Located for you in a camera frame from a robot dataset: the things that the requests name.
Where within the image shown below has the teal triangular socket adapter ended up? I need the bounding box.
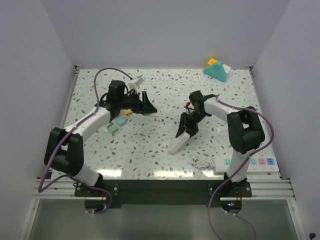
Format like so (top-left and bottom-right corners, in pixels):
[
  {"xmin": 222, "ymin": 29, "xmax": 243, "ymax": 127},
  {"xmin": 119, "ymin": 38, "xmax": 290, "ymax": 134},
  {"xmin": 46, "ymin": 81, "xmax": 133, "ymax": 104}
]
[{"xmin": 203, "ymin": 60, "xmax": 231, "ymax": 82}]

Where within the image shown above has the white triangular socket adapter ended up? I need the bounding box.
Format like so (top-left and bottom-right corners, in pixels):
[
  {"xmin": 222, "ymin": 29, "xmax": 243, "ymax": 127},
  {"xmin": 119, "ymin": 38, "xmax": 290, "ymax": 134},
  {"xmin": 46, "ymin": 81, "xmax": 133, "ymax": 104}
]
[{"xmin": 167, "ymin": 132, "xmax": 190, "ymax": 155}]

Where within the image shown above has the purple cable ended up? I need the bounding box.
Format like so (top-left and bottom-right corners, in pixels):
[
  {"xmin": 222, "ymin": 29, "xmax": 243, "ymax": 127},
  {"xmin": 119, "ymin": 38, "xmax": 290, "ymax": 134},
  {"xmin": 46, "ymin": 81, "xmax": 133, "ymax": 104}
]
[
  {"xmin": 37, "ymin": 67, "xmax": 132, "ymax": 216},
  {"xmin": 205, "ymin": 96, "xmax": 276, "ymax": 240}
]

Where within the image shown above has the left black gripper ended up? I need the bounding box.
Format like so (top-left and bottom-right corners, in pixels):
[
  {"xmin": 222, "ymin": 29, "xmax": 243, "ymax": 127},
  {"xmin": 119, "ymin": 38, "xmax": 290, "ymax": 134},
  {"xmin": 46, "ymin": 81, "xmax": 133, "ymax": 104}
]
[{"xmin": 118, "ymin": 90, "xmax": 157, "ymax": 115}]

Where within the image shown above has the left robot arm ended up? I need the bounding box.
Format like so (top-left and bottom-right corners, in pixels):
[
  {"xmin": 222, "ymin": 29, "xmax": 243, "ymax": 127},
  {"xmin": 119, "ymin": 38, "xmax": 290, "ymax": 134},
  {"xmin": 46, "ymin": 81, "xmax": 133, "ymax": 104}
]
[{"xmin": 44, "ymin": 80, "xmax": 158, "ymax": 196}]

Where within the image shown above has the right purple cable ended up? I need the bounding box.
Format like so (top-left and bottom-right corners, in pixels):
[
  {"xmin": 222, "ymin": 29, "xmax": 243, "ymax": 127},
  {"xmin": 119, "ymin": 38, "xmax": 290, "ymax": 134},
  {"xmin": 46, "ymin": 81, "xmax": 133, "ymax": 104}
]
[{"xmin": 205, "ymin": 96, "xmax": 276, "ymax": 240}]

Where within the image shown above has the light blue plug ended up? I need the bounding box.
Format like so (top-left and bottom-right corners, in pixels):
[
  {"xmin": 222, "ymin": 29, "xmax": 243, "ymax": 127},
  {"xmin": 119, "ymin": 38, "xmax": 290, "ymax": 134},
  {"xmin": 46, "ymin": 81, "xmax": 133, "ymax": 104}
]
[{"xmin": 115, "ymin": 116, "xmax": 127, "ymax": 127}]

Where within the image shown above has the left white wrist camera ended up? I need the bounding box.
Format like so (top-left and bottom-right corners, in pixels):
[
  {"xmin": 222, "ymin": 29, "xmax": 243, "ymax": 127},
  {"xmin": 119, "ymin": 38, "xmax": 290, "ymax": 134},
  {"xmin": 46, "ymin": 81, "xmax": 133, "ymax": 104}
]
[{"xmin": 128, "ymin": 76, "xmax": 144, "ymax": 92}]

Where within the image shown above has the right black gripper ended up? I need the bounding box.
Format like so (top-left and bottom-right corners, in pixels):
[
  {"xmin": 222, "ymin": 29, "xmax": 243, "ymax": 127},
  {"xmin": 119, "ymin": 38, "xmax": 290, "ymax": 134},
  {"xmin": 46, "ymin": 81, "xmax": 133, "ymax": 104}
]
[{"xmin": 177, "ymin": 110, "xmax": 208, "ymax": 141}]

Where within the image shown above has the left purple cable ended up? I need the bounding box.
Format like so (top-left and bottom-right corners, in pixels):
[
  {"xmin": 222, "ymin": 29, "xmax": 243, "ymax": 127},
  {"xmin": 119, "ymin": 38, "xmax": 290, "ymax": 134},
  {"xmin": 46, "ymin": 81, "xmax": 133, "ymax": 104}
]
[{"xmin": 37, "ymin": 67, "xmax": 132, "ymax": 216}]

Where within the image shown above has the white power strip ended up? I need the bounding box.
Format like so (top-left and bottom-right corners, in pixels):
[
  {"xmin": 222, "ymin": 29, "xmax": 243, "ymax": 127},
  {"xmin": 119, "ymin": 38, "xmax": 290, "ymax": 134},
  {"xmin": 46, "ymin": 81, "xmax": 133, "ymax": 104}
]
[{"xmin": 191, "ymin": 155, "xmax": 280, "ymax": 176}]

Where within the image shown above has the yellow plug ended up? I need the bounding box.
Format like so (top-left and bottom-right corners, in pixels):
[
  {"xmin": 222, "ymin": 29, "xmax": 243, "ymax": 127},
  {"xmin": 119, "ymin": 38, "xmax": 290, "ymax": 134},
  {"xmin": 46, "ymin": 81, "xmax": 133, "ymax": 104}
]
[{"xmin": 123, "ymin": 109, "xmax": 133, "ymax": 116}]

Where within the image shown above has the aluminium rail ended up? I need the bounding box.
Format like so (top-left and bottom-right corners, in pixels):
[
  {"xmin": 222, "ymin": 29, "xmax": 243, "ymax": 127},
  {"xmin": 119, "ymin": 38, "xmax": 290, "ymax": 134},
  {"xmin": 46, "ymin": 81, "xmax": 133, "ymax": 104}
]
[{"xmin": 32, "ymin": 178, "xmax": 296, "ymax": 200}]

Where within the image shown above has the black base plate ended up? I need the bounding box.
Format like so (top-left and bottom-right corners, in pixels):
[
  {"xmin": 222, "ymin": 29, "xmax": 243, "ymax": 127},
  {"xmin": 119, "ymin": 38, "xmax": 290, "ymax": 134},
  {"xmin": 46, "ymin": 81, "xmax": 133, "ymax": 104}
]
[{"xmin": 74, "ymin": 179, "xmax": 253, "ymax": 210}]

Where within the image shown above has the green plug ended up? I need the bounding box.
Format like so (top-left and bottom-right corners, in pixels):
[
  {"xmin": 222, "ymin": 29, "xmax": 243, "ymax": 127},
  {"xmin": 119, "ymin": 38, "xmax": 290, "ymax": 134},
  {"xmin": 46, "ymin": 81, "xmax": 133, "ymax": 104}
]
[{"xmin": 107, "ymin": 123, "xmax": 119, "ymax": 134}]

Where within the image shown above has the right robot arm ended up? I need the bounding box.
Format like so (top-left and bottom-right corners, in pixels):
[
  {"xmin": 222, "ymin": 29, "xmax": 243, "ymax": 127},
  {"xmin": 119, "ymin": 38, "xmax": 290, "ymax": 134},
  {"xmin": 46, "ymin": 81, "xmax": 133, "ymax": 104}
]
[{"xmin": 167, "ymin": 90, "xmax": 265, "ymax": 197}]

